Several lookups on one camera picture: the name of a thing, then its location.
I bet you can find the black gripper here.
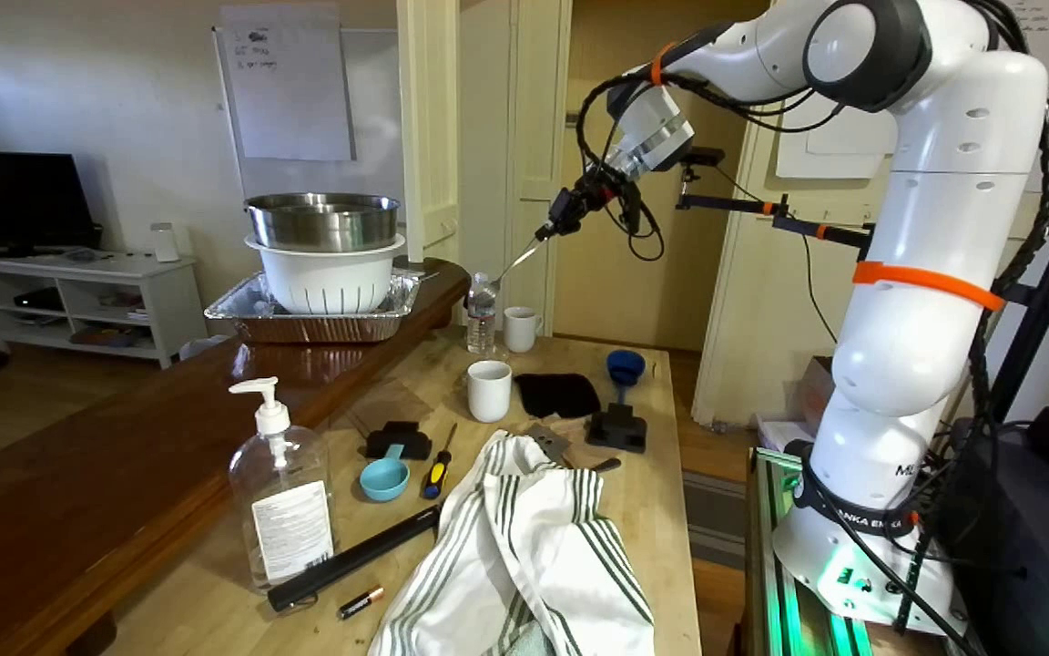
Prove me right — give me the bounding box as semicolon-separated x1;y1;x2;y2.
532;163;646;243

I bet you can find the white ceramic mug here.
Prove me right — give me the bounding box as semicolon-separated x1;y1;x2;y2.
465;356;517;427
498;304;544;356

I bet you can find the dark wooden counter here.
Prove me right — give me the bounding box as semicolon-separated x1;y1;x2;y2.
0;260;473;656

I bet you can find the white panelled door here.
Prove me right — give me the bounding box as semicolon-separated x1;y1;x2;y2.
501;0;577;344

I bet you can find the clear plastic water bottle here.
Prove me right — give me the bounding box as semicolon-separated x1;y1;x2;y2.
461;269;506;362

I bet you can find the black square pot holder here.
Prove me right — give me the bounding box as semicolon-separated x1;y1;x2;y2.
509;368;603;422

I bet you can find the black block holder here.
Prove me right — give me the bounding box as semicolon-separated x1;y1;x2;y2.
581;400;651;455

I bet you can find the cream kitchen cabinet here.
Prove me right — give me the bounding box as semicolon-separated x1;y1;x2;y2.
687;119;903;429

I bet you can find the stainless steel bowl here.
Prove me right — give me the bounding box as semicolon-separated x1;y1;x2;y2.
239;188;403;255

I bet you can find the white plastic colander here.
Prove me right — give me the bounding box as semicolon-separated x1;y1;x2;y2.
243;233;411;317

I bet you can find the small black flat object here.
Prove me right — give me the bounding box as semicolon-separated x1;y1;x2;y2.
359;420;437;462

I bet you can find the aluminium foil tray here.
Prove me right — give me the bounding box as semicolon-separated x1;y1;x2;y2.
199;265;427;348

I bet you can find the yellow black screwdriver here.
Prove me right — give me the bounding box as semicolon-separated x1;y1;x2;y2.
419;420;461;502

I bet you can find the white whiteboard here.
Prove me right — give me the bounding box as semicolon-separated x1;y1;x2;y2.
209;3;357;168

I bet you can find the blue measuring cup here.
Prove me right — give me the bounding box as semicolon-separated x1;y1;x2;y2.
357;442;416;508

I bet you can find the white green striped towel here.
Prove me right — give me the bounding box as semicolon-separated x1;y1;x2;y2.
365;427;659;656

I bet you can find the long black bar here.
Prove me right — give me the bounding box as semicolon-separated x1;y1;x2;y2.
263;502;444;615

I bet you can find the clear hand sanitizer bottle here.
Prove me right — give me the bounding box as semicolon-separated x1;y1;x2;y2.
224;371;339;594

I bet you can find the small copper battery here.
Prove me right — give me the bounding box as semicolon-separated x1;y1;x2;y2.
334;582;390;623

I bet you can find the white television stand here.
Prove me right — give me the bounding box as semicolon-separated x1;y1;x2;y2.
0;248;212;371

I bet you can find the black tripod stand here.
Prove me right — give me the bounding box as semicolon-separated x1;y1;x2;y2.
971;119;1049;429

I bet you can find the black television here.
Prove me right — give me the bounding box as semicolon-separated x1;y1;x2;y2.
0;151;103;255

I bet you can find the black equipment case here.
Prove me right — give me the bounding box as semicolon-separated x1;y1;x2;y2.
937;405;1049;656

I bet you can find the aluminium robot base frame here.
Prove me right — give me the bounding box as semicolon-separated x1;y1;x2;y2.
739;442;976;656

